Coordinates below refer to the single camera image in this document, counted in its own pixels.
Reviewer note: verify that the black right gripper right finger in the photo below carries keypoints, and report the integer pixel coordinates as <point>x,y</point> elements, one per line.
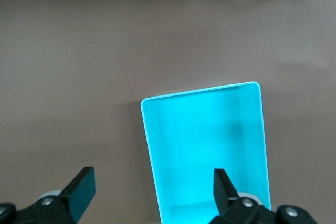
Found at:
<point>225,195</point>

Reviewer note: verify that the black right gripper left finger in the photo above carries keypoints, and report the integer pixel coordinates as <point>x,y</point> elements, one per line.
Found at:
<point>76,195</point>

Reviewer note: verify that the turquoise plastic bin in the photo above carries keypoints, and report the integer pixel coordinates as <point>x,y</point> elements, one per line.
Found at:
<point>197,142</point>

